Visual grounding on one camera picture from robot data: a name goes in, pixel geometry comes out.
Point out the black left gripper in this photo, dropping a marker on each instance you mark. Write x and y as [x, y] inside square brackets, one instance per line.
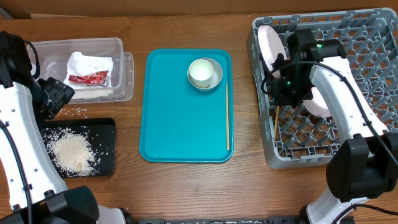
[60, 93]

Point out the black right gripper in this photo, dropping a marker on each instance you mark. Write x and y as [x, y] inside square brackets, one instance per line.
[280, 98]

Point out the large pink plate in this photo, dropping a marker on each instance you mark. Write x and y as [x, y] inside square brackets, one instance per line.
[270, 46]

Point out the red sauce packet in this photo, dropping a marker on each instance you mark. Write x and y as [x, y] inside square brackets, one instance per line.
[94, 79]

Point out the wooden chopstick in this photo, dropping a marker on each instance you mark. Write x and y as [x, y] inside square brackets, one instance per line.
[227, 118]
[276, 120]

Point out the white paper cup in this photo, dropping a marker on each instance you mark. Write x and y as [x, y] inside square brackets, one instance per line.
[200, 73]

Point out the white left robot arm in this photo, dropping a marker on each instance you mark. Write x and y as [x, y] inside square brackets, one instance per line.
[37, 192]

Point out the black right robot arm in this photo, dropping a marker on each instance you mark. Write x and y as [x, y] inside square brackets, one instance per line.
[365, 166]

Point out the scattered rice grains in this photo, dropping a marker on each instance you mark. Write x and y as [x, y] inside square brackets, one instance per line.
[80, 113]

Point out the clear plastic bin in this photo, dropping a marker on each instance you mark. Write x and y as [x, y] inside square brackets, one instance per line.
[52, 56]

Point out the white rice pile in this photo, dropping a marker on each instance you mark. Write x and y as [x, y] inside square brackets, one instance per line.
[67, 148]

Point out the black tray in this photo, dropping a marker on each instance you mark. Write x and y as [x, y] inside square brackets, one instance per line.
[101, 135]

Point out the brown food crumb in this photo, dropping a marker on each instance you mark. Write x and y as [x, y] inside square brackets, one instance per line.
[79, 167]

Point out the teal plastic tray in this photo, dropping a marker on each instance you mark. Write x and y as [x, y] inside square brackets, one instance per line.
[180, 123]

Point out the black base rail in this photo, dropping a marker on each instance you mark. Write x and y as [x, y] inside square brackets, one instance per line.
[270, 220]

